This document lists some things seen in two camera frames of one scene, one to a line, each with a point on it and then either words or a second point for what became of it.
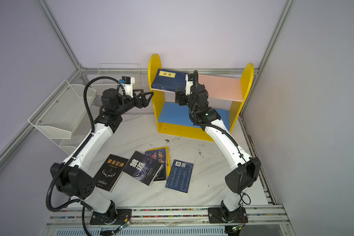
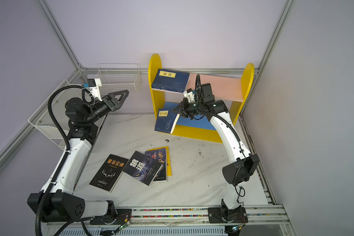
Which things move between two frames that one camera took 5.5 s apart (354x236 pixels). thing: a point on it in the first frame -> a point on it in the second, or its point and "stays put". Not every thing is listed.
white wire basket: (109, 75) stays put
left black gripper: (145, 103) -> (117, 104)
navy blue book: (169, 80) stays put
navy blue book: (179, 176) -> (166, 120)
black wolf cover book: (142, 167) stays put
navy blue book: (168, 87) stays put
